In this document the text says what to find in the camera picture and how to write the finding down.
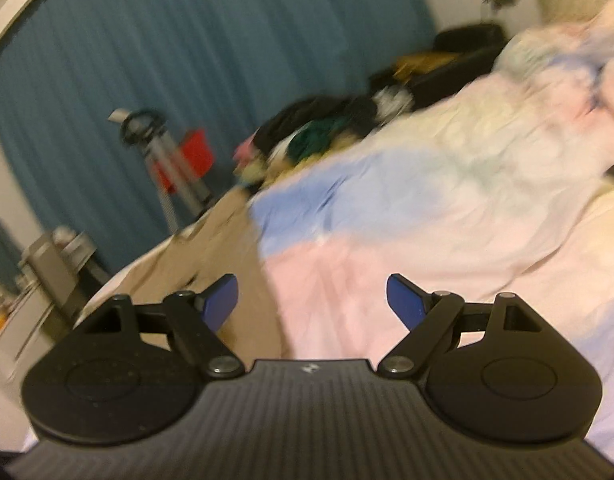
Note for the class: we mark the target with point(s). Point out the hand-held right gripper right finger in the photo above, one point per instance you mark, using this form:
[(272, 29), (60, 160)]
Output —
[(407, 302)]

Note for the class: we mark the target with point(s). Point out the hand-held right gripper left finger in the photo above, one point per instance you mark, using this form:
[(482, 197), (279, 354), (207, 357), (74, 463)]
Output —
[(222, 300)]

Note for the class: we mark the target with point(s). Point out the beige printed t-shirt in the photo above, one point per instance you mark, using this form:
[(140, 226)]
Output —
[(237, 260)]

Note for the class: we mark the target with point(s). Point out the pile of mixed clothes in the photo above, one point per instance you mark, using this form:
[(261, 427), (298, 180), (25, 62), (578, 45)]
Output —
[(312, 115)]

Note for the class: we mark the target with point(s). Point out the bed with pastel sheet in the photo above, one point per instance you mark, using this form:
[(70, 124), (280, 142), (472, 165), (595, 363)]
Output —
[(437, 210)]

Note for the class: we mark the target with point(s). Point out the red hanging garment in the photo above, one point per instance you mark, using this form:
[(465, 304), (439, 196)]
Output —
[(197, 152)]

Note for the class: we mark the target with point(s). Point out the white and black chair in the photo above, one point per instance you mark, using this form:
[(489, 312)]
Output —
[(47, 265)]

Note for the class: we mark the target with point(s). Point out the garment steamer stand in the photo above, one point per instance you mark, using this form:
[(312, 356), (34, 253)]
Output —
[(139, 125)]

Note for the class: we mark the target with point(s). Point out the white vanity desk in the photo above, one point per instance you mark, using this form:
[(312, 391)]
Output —
[(12, 325)]

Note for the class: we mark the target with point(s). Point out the brown cardboard bag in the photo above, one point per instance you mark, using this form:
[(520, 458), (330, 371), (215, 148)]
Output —
[(422, 62)]

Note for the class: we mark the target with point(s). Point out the blue curtain panel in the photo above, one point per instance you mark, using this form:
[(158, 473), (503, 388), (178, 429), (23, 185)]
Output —
[(47, 135), (262, 35)]

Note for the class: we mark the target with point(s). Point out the black armchair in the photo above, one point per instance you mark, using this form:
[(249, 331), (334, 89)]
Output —
[(467, 37)]

